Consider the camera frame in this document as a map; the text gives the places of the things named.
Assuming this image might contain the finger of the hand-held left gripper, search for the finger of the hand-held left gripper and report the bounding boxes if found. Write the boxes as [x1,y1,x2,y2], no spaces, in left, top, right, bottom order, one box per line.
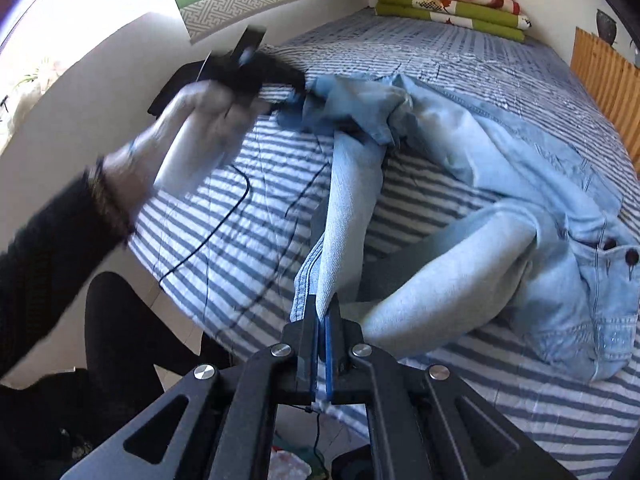
[259,57,313,110]

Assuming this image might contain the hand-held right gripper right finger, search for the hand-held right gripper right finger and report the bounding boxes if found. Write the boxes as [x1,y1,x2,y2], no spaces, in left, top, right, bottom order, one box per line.
[320,292,578,480]

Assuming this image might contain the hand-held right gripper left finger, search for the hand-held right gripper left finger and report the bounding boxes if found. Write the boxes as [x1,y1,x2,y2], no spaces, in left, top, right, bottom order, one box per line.
[60,294,321,480]

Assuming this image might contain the light blue denim jacket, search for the light blue denim jacket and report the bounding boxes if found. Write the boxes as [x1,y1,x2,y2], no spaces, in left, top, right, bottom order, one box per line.
[276,74,640,385]

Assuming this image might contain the person's left forearm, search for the person's left forearm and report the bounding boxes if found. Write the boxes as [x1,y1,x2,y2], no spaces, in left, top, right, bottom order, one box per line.
[0,157,138,381]

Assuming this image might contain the black folded pants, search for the black folded pants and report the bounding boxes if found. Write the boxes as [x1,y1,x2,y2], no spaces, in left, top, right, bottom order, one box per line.
[146,61,206,117]

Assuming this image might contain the person's left hand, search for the person's left hand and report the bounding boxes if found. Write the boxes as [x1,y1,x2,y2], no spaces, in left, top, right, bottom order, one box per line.
[105,80,273,208]

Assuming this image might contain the blue striped bed sheet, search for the blue striped bed sheet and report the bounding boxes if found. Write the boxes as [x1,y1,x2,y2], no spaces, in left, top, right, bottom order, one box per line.
[127,7,640,480]

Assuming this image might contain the folded green floral blanket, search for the folded green floral blanket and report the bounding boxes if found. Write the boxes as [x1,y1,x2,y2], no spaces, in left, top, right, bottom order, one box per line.
[374,0,533,43]

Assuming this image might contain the green windowsill plant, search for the green windowsill plant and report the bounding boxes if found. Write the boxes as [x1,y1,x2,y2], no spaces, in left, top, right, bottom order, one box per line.
[15,57,66,96]

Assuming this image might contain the wooden slatted panel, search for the wooden slatted panel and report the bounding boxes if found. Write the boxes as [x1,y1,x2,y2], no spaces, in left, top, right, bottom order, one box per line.
[570,26,640,171]

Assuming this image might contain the dark vase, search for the dark vase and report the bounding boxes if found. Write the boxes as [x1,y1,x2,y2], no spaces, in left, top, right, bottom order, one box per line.
[596,8,621,46]

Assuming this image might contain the thin black cable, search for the thin black cable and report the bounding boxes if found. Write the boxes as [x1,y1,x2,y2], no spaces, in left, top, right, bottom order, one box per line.
[299,404,328,468]
[157,162,252,288]

